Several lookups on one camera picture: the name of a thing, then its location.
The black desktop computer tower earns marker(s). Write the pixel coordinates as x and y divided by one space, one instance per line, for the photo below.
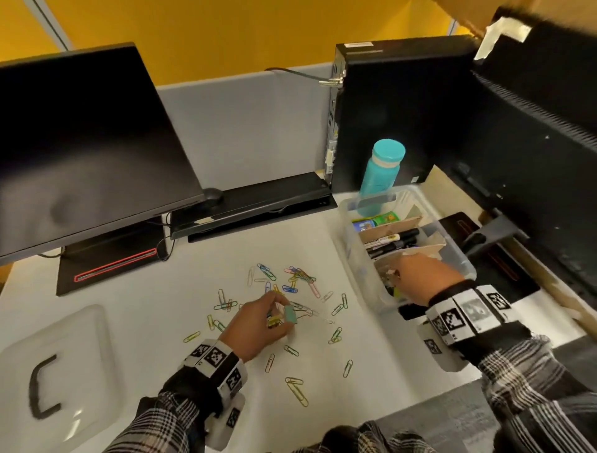
401 102

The blue packet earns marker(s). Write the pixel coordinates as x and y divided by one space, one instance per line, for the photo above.
363 226

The large black monitor with tape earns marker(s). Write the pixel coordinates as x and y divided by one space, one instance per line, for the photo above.
536 149

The person's left forearm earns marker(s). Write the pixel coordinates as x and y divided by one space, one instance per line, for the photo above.
158 420

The person's right forearm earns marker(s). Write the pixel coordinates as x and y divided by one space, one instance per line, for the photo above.
536 387

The white wrist marker band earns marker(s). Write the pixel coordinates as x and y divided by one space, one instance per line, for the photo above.
461 317
217 361

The black keyboard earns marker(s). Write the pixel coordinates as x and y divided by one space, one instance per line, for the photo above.
261 201

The grey desk partition panel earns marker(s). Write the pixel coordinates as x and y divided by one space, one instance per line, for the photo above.
247 130

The clear plastic storage bin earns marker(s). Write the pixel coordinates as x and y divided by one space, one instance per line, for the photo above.
359 261

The brown cardboard divider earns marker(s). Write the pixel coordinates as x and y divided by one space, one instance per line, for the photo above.
427 242

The person's right fingers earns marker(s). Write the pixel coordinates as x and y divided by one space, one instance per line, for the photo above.
399 277

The black flat monitor base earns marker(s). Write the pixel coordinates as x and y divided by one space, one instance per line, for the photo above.
506 275

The black computer monitor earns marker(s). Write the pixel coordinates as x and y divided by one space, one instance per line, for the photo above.
79 154

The white left wrist marker band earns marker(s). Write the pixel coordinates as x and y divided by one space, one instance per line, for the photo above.
217 361

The person's right hand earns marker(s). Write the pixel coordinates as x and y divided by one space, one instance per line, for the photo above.
427 277

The black monitor base red stripe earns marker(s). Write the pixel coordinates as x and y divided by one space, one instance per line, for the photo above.
109 261

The green packet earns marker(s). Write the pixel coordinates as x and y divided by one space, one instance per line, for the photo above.
386 218

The teal water bottle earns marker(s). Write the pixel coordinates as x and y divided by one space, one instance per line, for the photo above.
381 172

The person's left fingers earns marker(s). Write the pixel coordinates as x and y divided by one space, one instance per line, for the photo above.
275 301

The person's left hand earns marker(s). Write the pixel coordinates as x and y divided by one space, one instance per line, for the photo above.
249 326

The black marker white label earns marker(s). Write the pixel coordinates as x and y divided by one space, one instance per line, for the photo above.
389 240

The scatter of coloured paper clips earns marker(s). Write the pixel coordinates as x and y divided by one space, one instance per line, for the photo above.
298 280

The brown cardboard box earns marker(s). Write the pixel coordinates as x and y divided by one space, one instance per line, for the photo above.
471 14

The white right wrist marker band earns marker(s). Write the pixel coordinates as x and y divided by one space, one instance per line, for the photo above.
461 317

